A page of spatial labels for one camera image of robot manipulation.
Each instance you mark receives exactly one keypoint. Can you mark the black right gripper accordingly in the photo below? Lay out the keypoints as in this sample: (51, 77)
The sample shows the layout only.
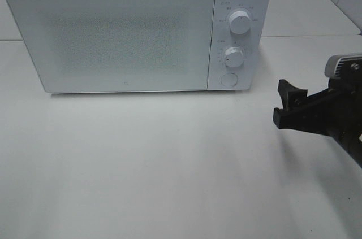
(308, 113)

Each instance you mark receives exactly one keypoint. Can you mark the round white door button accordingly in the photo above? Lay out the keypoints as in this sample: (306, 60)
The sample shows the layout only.
(229, 80)

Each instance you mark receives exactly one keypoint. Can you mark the white microwave knob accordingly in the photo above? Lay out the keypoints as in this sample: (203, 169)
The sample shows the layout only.
(239, 21)
(233, 57)

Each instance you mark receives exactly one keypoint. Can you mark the white microwave door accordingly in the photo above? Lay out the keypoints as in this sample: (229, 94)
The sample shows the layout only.
(87, 46)

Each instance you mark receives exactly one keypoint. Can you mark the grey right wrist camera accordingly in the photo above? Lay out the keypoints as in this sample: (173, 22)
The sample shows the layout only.
(345, 67)

